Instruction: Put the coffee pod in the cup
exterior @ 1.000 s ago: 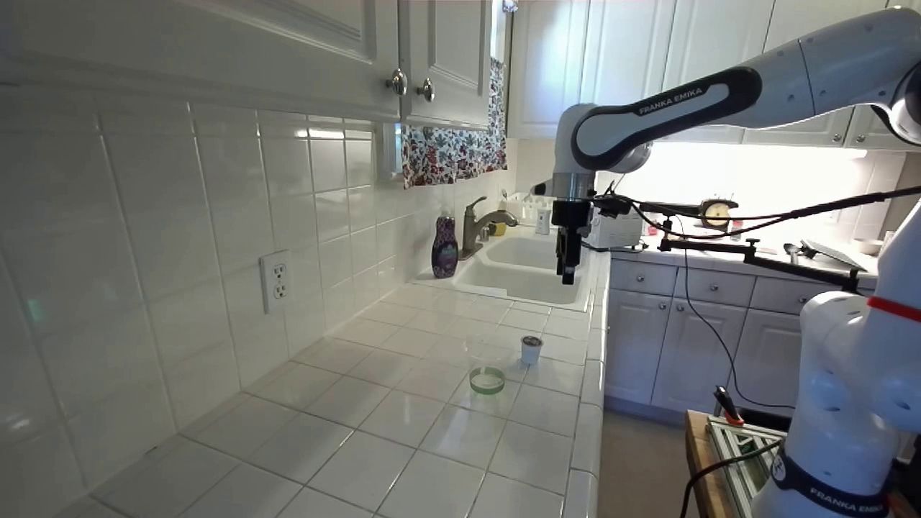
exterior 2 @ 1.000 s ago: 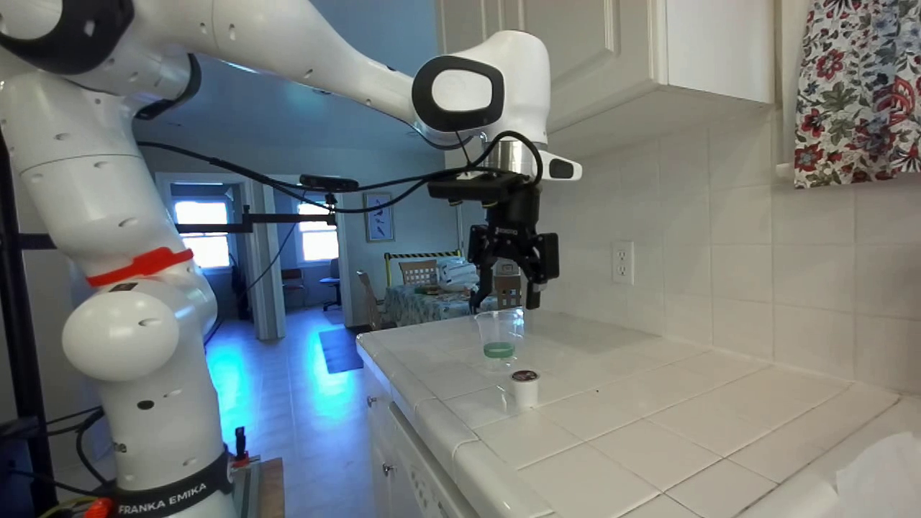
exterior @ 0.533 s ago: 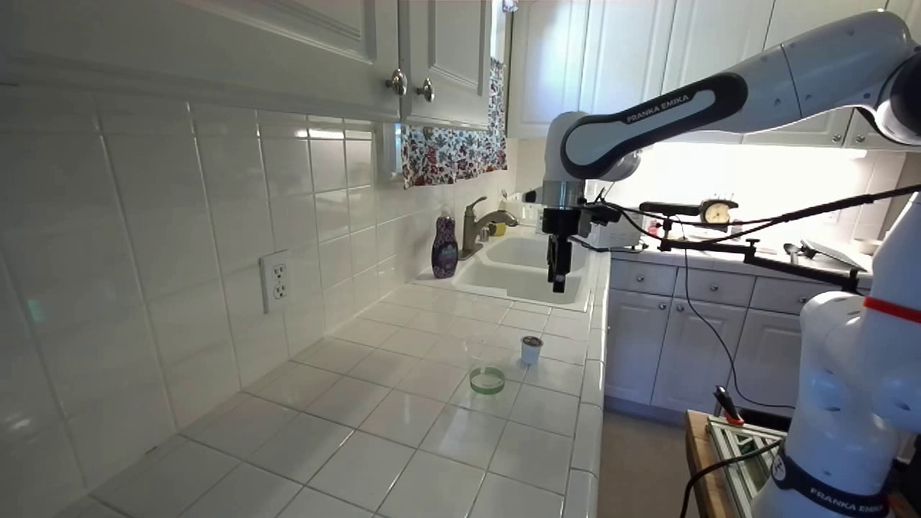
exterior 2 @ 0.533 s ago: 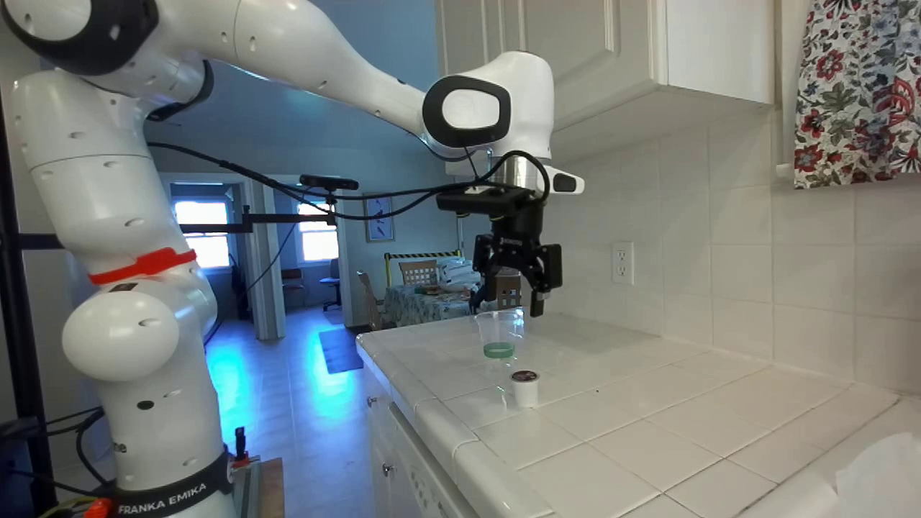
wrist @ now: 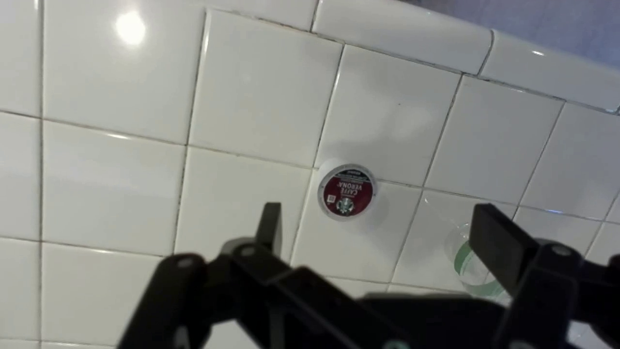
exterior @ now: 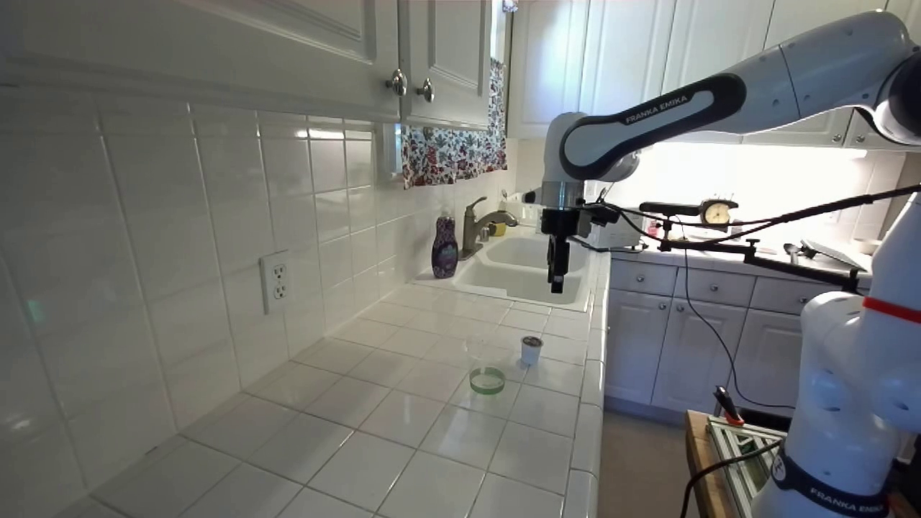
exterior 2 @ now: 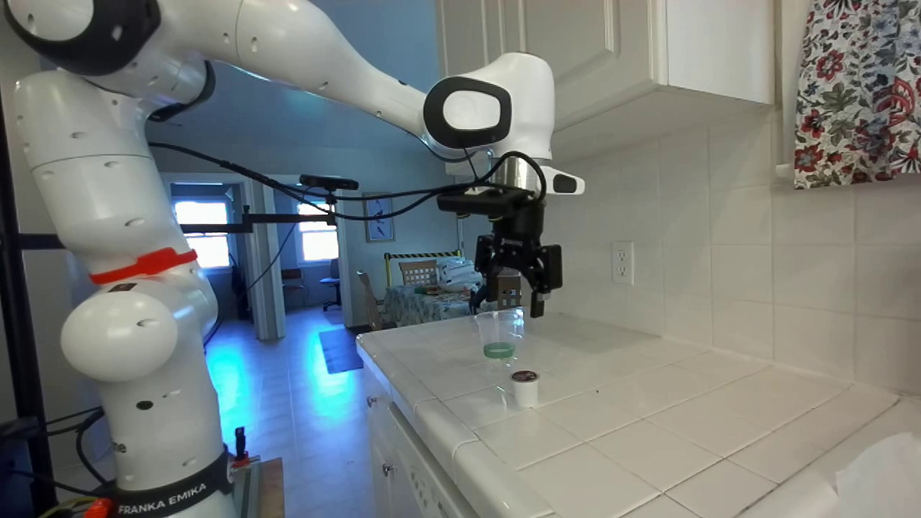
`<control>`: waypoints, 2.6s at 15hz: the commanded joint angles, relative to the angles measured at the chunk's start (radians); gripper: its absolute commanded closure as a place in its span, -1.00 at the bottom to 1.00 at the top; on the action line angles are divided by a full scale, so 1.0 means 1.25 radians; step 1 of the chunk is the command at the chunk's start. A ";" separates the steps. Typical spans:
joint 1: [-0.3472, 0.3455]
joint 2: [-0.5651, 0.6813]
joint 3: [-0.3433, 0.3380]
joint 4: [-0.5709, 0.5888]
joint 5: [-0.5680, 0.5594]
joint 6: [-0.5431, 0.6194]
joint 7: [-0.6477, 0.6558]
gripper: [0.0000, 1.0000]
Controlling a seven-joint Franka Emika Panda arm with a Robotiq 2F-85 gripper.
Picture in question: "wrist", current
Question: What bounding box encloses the clear cup with green rim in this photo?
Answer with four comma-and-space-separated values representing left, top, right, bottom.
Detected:
444, 220, 519, 306

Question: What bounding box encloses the coffee pod with maroon lid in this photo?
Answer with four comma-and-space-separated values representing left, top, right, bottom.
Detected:
316, 160, 380, 220

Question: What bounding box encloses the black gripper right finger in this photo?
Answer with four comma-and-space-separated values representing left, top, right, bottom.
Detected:
467, 201, 620, 349

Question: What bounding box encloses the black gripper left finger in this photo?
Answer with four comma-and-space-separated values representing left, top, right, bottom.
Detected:
116, 201, 411, 349

